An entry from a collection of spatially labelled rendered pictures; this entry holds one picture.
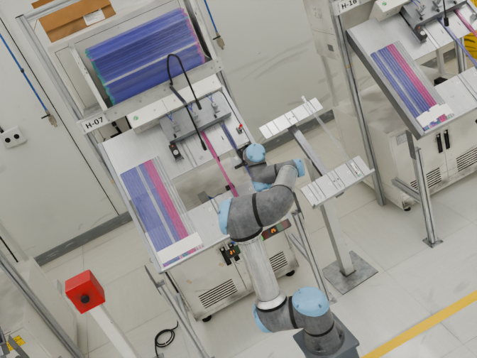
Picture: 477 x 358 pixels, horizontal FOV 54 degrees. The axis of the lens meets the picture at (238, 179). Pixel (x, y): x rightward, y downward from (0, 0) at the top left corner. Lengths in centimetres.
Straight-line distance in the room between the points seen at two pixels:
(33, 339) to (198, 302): 89
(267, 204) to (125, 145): 109
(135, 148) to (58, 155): 171
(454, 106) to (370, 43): 55
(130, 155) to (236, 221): 99
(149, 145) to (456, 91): 160
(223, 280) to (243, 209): 128
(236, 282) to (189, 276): 29
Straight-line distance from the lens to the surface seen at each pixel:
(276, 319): 171
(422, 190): 267
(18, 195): 416
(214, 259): 264
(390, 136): 280
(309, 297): 169
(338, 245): 267
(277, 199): 149
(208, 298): 279
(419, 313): 259
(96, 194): 414
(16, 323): 273
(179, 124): 231
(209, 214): 223
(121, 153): 237
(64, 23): 260
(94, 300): 241
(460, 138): 315
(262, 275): 162
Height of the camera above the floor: 198
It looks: 29 degrees down
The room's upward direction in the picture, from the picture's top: 23 degrees counter-clockwise
